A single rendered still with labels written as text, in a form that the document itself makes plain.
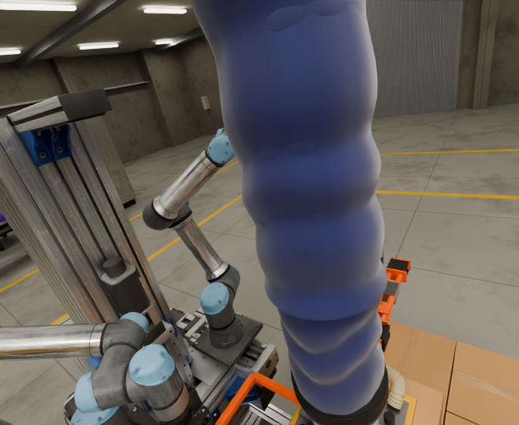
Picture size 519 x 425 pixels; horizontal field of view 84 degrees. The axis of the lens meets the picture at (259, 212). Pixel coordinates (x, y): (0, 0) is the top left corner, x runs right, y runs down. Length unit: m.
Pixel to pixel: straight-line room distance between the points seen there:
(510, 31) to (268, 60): 9.82
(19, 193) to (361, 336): 0.87
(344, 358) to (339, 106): 0.44
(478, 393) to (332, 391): 1.15
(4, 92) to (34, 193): 11.25
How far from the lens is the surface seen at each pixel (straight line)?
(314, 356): 0.64
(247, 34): 0.39
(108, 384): 0.72
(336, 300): 0.51
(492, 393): 1.81
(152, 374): 0.66
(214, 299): 1.18
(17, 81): 12.34
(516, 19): 10.12
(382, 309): 1.12
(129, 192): 7.15
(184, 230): 1.19
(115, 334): 0.81
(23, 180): 0.96
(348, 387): 0.69
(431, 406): 1.23
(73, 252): 1.02
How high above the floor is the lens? 1.98
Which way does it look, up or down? 24 degrees down
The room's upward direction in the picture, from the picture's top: 13 degrees counter-clockwise
